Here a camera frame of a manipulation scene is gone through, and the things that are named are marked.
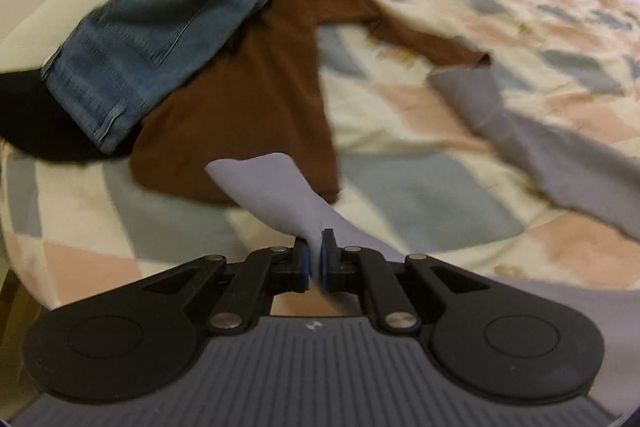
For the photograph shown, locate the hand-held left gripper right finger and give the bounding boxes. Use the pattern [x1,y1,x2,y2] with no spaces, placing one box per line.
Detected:
[320,229,494,336]

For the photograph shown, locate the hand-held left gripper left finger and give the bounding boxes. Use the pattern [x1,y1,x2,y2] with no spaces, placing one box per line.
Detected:
[141,238,311,336]

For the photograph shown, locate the grey pants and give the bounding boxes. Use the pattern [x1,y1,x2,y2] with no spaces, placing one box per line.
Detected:
[206,67,640,408]

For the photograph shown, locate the pastel patchwork quilt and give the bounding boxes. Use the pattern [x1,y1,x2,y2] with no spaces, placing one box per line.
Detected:
[0,0,640,311]

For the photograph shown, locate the brown shirt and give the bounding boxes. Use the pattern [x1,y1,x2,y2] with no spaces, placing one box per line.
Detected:
[130,0,494,208]

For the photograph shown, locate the blue jeans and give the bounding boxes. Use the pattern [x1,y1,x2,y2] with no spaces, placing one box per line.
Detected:
[41,0,277,156]

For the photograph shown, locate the black cloth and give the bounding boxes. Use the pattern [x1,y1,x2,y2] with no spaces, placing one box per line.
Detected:
[0,69,137,164]

